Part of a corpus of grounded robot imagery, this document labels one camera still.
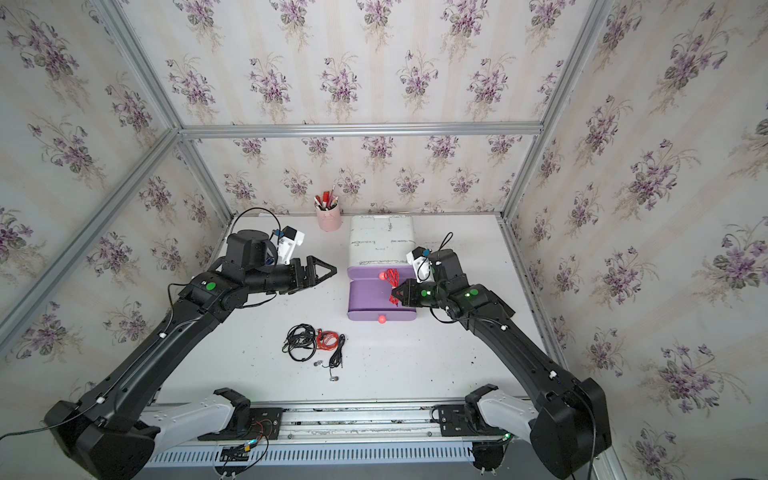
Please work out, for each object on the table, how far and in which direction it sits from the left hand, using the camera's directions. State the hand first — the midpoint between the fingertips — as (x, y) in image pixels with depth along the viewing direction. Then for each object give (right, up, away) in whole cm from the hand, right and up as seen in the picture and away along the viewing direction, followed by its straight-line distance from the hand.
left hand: (330, 276), depth 68 cm
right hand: (+16, -5, +9) cm, 19 cm away
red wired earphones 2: (-4, -21, +18) cm, 28 cm away
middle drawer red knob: (+12, -13, +13) cm, 22 cm away
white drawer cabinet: (+11, +8, +17) cm, 22 cm away
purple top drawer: (+18, 0, +11) cm, 21 cm away
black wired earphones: (-12, -22, +18) cm, 30 cm away
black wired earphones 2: (-1, -25, +16) cm, 30 cm away
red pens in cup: (-10, +24, +44) cm, 51 cm away
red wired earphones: (+15, -1, +9) cm, 17 cm away
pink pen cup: (-9, +16, +43) cm, 47 cm away
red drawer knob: (+12, -1, +11) cm, 16 cm away
